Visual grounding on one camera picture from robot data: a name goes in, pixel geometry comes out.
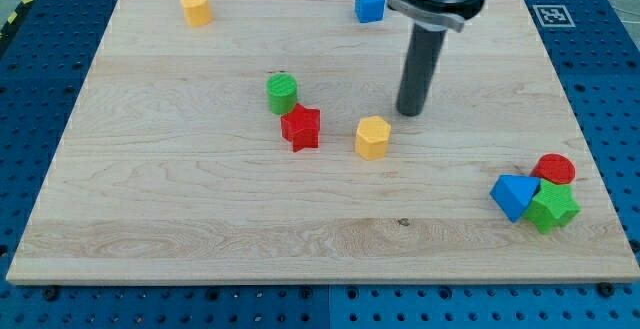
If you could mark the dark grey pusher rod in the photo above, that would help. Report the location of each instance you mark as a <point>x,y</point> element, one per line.
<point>420,63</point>

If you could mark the yellow hexagon block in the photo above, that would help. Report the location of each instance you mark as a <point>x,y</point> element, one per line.
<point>372,137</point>

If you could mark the green circle block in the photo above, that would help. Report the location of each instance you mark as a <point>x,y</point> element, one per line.
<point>281,90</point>

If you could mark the red circle block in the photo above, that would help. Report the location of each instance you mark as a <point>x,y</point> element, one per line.
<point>555,168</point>

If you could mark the blue cube block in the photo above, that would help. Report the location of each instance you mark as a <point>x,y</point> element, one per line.
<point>369,10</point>

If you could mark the white fiducial marker tag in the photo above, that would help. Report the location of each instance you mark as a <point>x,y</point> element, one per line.
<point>553,16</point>

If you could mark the red star block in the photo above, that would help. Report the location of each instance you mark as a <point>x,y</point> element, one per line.
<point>301,127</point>

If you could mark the blue triangle block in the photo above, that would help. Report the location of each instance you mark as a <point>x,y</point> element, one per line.
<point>513,194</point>

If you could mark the green star block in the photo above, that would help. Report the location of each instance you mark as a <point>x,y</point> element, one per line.
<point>552,206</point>

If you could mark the light wooden board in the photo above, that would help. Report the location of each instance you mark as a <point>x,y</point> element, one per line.
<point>172,170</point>

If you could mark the yellow heart block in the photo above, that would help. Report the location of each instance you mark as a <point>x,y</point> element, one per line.
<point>197,13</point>

